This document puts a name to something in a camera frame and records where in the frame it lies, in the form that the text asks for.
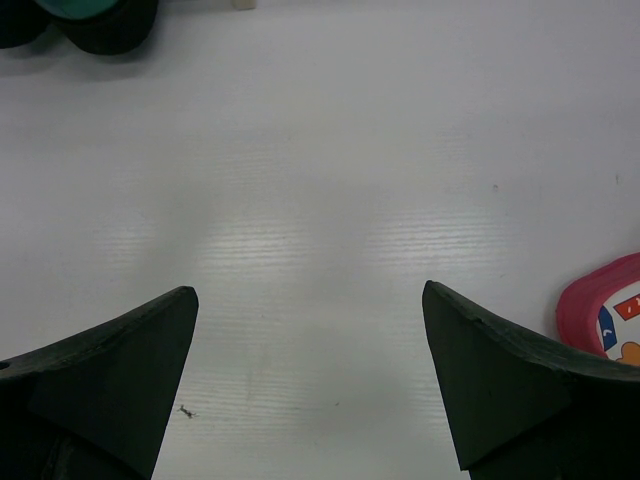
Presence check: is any green loafer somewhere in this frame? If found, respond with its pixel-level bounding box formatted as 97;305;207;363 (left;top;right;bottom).
35;0;159;56
0;0;50;49

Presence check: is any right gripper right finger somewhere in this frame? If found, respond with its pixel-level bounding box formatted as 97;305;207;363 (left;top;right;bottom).
422;281;639;479

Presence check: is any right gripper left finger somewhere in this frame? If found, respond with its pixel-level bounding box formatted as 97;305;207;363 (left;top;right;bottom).
1;286;199;479

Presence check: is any cream metal shoe shelf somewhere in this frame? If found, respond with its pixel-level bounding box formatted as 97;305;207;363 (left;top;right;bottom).
232;0;257;11

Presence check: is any pink sandal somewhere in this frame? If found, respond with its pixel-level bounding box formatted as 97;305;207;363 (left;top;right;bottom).
556;253;639;366

